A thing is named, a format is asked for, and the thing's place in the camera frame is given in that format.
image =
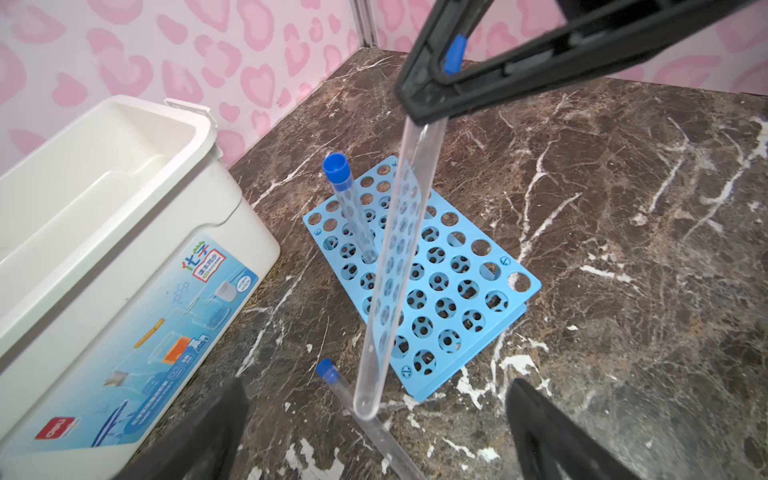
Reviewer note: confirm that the aluminium corner frame post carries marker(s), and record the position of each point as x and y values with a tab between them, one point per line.
365	23

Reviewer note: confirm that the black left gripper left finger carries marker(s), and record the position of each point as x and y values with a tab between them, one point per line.
203	446

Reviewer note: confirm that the blue-capped test tube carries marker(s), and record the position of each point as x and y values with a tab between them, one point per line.
339	175
420	148
393	454

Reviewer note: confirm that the blue test tube rack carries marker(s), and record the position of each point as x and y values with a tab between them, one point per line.
464	290

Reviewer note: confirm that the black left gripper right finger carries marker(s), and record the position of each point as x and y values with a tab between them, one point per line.
549	445

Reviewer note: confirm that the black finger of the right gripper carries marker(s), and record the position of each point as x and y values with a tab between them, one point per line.
599	38

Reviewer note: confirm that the white plastic storage box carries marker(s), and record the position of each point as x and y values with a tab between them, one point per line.
127	250

